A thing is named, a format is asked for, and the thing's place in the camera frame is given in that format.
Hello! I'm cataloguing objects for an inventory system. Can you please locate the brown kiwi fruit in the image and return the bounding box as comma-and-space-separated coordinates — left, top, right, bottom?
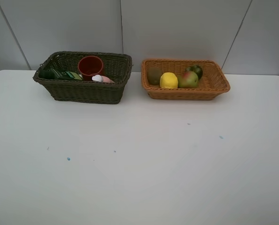
147, 67, 163, 85

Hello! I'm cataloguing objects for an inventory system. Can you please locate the yellow lemon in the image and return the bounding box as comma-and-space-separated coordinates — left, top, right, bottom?
159, 72, 178, 89

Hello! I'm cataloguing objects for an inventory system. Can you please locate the pink bottle white cap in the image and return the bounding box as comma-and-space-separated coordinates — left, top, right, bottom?
92, 74, 114, 83

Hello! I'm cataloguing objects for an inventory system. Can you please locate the green red pear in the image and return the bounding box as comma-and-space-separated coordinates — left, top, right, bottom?
178, 71, 199, 89

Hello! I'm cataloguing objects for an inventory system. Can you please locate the red plastic cup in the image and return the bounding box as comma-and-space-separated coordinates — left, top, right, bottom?
78, 56, 104, 81

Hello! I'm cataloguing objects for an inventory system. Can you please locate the dark mangosteen fruit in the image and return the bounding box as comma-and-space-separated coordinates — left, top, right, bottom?
185, 65, 203, 80

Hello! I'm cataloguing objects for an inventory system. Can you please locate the dark green pump bottle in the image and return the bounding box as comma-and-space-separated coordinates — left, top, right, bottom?
38, 68, 83, 81

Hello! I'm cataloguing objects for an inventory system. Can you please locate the dark brown wicker basket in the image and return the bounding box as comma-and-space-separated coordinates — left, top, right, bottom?
33, 51, 132, 104

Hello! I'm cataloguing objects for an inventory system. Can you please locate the orange wicker basket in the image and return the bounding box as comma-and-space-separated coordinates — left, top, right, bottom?
141, 59, 230, 100

